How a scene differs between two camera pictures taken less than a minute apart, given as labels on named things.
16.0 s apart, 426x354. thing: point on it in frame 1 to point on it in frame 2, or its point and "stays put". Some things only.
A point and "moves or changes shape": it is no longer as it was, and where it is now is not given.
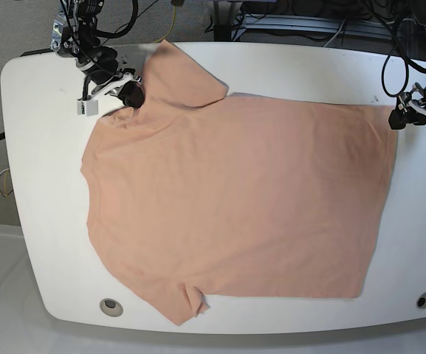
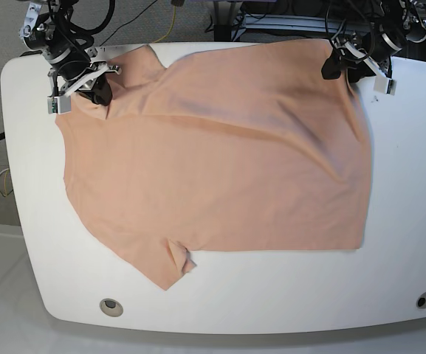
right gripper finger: x=131 y=94 to x=101 y=92
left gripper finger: x=399 y=119 to x=332 y=66
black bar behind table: x=37 y=51 stays put
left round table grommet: x=111 y=307 stays put
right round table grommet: x=425 y=299 stays put
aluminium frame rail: x=312 y=25 stays put
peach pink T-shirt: x=193 y=193 moves or changes shape
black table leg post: x=224 y=12 stays put
